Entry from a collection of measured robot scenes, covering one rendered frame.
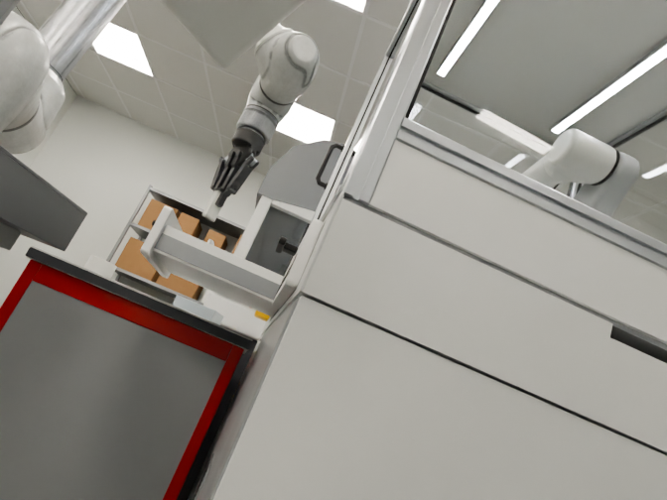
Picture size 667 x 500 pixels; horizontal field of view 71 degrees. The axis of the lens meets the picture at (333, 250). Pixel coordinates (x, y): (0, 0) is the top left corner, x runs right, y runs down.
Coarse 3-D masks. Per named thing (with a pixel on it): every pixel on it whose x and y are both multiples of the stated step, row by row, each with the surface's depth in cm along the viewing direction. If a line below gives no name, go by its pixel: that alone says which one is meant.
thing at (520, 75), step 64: (512, 0) 77; (576, 0) 80; (640, 0) 83; (448, 64) 72; (512, 64) 74; (576, 64) 77; (640, 64) 80; (448, 128) 69; (512, 128) 72; (576, 128) 74; (640, 128) 77; (576, 192) 71; (640, 192) 74
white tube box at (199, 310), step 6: (174, 300) 131; (180, 300) 131; (186, 300) 130; (180, 306) 130; (186, 306) 130; (192, 306) 130; (198, 306) 130; (192, 312) 129; (198, 312) 129; (204, 312) 129; (210, 312) 129; (216, 312) 131; (210, 318) 128; (216, 318) 132
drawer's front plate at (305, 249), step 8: (312, 224) 69; (320, 224) 70; (312, 232) 69; (320, 232) 69; (304, 240) 69; (312, 240) 69; (304, 248) 68; (312, 248) 68; (296, 256) 72; (304, 256) 68; (296, 264) 67; (304, 264) 68; (288, 272) 77; (296, 272) 67; (288, 280) 67; (296, 280) 67; (280, 288) 82; (288, 288) 69; (280, 296) 78; (288, 296) 75; (272, 304) 91; (280, 304) 86
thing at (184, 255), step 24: (168, 240) 97; (192, 240) 98; (168, 264) 107; (192, 264) 97; (216, 264) 98; (240, 264) 99; (216, 288) 112; (240, 288) 98; (264, 288) 99; (264, 312) 121
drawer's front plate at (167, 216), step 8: (168, 208) 97; (160, 216) 96; (168, 216) 97; (176, 216) 103; (160, 224) 96; (168, 224) 99; (176, 224) 106; (152, 232) 95; (160, 232) 96; (152, 240) 95; (144, 248) 94; (152, 248) 96; (144, 256) 98; (152, 256) 98; (152, 264) 106; (160, 264) 108; (160, 272) 114; (168, 272) 119
